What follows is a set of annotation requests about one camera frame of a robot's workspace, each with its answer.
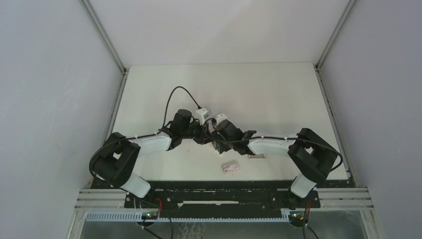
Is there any right aluminium frame rail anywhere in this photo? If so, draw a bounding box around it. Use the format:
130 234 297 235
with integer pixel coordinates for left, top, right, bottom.
314 0 358 180

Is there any red white staple box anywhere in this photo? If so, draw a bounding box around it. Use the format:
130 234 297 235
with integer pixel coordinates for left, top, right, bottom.
221 161 239 174

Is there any left aluminium frame rail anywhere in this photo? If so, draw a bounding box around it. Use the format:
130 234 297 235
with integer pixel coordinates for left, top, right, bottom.
80 0 127 180

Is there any left black camera cable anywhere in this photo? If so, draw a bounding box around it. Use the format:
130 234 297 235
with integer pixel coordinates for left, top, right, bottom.
89 86 203 180

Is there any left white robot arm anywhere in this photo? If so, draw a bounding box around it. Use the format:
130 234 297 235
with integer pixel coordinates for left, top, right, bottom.
89 108 211 208

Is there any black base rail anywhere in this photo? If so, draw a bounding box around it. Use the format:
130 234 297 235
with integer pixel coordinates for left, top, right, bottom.
91 179 357 220

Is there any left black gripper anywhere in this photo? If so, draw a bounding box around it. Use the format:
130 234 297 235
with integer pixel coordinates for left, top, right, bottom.
181 118 214 145

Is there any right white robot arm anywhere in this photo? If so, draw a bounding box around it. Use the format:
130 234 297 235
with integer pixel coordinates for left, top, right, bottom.
207 119 343 207

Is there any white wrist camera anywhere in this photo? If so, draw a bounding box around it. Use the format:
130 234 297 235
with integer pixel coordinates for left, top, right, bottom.
215 114 228 124
194 108 211 125

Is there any right black camera cable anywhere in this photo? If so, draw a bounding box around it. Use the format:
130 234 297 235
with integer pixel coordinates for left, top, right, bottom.
203 120 343 172

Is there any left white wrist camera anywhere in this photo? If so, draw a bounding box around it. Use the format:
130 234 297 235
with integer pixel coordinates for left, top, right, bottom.
194 108 211 125

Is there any aluminium frame rail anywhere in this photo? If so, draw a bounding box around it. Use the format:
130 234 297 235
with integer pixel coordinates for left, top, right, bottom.
314 0 358 180
80 0 127 180

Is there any white slotted cable duct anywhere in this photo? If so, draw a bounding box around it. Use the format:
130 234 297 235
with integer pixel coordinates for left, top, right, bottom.
85 211 289 223

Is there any black camera cable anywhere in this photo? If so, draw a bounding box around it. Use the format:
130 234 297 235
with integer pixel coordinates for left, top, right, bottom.
89 86 203 180
203 120 343 172

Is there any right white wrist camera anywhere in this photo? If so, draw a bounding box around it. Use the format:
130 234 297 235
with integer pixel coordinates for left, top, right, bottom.
215 114 228 124

